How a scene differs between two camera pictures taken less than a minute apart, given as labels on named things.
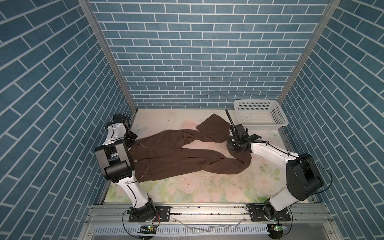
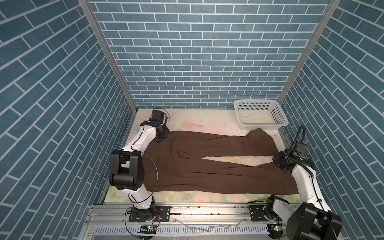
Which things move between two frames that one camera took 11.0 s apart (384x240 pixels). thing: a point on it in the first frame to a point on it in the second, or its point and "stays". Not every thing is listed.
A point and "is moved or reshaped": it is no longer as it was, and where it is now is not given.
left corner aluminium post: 103,42 stays
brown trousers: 160,152 is moved or reshaped
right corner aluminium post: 332,8 stays
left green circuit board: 147,229 stays
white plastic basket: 260,114 stays
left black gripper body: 128,139 to 164,132
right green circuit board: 276,228 stays
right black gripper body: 232,145 to 279,159
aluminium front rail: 208,214 stays
